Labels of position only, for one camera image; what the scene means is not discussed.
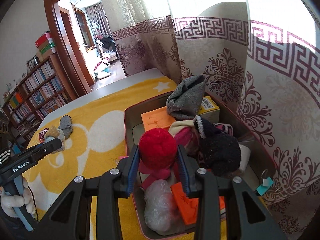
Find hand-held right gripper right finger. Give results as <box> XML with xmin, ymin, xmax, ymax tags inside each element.
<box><xmin>177</xmin><ymin>146</ymin><xmax>287</xmax><ymax>240</ymax></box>

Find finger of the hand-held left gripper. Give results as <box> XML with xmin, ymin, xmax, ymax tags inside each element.
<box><xmin>15</xmin><ymin>137</ymin><xmax>63</xmax><ymax>165</ymax></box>

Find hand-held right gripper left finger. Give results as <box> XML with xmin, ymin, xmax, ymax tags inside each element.
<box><xmin>35</xmin><ymin>144</ymin><xmax>140</xmax><ymax>240</ymax></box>

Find grey blue sock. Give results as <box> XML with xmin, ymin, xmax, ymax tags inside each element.
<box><xmin>45</xmin><ymin>131</ymin><xmax>66</xmax><ymax>152</ymax></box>

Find red fluffy pompom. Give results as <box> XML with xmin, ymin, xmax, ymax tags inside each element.
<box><xmin>139</xmin><ymin>128</ymin><xmax>177</xmax><ymax>174</ymax></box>

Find cardboard box container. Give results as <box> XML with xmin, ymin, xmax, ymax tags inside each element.
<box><xmin>124</xmin><ymin>90</ymin><xmax>277</xmax><ymax>240</ymax></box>

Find person's left hand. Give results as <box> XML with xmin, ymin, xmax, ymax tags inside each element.
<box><xmin>0</xmin><ymin>177</ymin><xmax>37</xmax><ymax>217</ymax></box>

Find leopard print scrunchie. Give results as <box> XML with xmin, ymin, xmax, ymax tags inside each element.
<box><xmin>39</xmin><ymin>128</ymin><xmax>50</xmax><ymax>142</ymax></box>

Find pink and cream knit hat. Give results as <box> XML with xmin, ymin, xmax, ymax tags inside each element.
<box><xmin>168</xmin><ymin>120</ymin><xmax>202</xmax><ymax>155</ymax></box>

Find orange embossed toy block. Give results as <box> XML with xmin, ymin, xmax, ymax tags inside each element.
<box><xmin>171</xmin><ymin>181</ymin><xmax>226</xmax><ymax>226</ymax></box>

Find clear plastic bag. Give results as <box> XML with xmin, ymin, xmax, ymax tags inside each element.
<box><xmin>144</xmin><ymin>180</ymin><xmax>182</xmax><ymax>232</ymax></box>

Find black knit hat white trim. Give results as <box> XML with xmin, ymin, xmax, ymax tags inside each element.
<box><xmin>193</xmin><ymin>115</ymin><xmax>242</xmax><ymax>177</ymax></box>

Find orange ribbed toy block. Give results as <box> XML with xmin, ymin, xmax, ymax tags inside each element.
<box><xmin>141</xmin><ymin>106</ymin><xmax>176</xmax><ymax>132</ymax></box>

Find pink leopard print pouch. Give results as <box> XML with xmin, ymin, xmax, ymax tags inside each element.
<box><xmin>214</xmin><ymin>122</ymin><xmax>234</xmax><ymax>138</ymax></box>

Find rows of books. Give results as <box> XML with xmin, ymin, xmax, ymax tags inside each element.
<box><xmin>4</xmin><ymin>61</ymin><xmax>69</xmax><ymax>135</ymax></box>

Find yellow and white blanket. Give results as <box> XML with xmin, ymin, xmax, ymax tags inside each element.
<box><xmin>25</xmin><ymin>76</ymin><xmax>180</xmax><ymax>240</ymax></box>

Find wooden bookshelf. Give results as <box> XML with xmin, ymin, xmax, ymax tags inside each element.
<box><xmin>1</xmin><ymin>54</ymin><xmax>78</xmax><ymax>143</ymax></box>

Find yellow cardboard box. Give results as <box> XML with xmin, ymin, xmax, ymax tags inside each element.
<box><xmin>197</xmin><ymin>96</ymin><xmax>220</xmax><ymax>123</ymax></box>

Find grey knit hat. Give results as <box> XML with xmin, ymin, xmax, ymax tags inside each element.
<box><xmin>166</xmin><ymin>75</ymin><xmax>206</xmax><ymax>121</ymax></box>

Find teal binder clip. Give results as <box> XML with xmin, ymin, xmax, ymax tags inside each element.
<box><xmin>255</xmin><ymin>169</ymin><xmax>273</xmax><ymax>195</ymax></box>

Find clothes on floor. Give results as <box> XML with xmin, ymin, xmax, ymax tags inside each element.
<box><xmin>93</xmin><ymin>60</ymin><xmax>112</xmax><ymax>80</ymax></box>

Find green box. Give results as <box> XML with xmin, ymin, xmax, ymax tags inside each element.
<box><xmin>37</xmin><ymin>41</ymin><xmax>56</xmax><ymax>55</ymax></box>

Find white curtain with maroon pattern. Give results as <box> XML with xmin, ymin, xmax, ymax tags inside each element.
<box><xmin>96</xmin><ymin>0</ymin><xmax>320</xmax><ymax>240</ymax></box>

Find white coat rack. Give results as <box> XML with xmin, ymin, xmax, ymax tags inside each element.
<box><xmin>89</xmin><ymin>21</ymin><xmax>105</xmax><ymax>63</ymax></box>

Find photo frame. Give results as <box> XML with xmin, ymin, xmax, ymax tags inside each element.
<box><xmin>26</xmin><ymin>56</ymin><xmax>39</xmax><ymax>70</ymax></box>

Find brown wooden door frame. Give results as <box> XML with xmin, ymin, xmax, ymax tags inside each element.
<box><xmin>44</xmin><ymin>0</ymin><xmax>98</xmax><ymax>95</ymax></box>

